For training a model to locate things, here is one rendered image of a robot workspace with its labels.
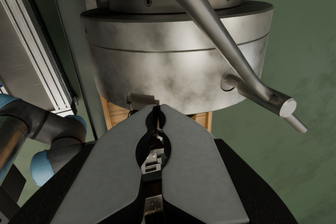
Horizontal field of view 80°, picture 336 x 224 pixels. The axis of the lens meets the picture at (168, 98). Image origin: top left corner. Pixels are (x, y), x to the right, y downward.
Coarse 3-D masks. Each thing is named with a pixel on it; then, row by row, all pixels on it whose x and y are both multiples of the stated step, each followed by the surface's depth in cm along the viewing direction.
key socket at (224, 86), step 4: (232, 68) 26; (224, 72) 26; (228, 72) 26; (232, 72) 26; (224, 76) 26; (220, 80) 26; (220, 84) 26; (224, 84) 27; (224, 88) 27; (228, 88) 27
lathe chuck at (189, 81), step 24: (96, 48) 28; (240, 48) 25; (264, 48) 30; (96, 72) 31; (120, 72) 27; (144, 72) 25; (168, 72) 25; (192, 72) 25; (216, 72) 25; (120, 96) 29; (168, 96) 26; (192, 96) 26; (216, 96) 27; (240, 96) 29
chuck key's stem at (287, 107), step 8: (224, 80) 26; (232, 80) 25; (240, 80) 24; (240, 88) 24; (248, 88) 23; (272, 88) 21; (248, 96) 23; (256, 96) 22; (280, 96) 20; (288, 96) 20; (264, 104) 21; (272, 104) 20; (280, 104) 19; (288, 104) 19; (280, 112) 20; (288, 112) 20
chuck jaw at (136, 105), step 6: (132, 96) 29; (138, 96) 28; (144, 96) 28; (150, 96) 27; (132, 102) 29; (138, 102) 29; (144, 102) 28; (150, 102) 28; (156, 102) 28; (138, 108) 29
